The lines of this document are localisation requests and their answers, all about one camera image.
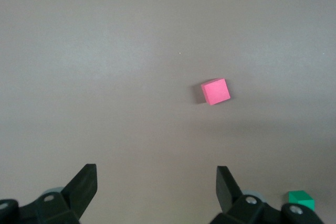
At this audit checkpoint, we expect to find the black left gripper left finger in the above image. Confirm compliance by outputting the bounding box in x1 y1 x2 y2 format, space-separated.
0 163 98 224

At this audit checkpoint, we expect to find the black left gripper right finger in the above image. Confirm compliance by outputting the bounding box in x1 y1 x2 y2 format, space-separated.
209 166 325 224

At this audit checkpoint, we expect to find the pink foam cube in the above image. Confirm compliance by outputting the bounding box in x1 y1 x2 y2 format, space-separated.
201 78 232 106

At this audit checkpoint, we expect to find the green foam cube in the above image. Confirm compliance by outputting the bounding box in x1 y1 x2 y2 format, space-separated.
288 190 315 211

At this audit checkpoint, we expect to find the brown table cover mat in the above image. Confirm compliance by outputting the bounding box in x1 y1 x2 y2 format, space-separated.
0 0 336 224

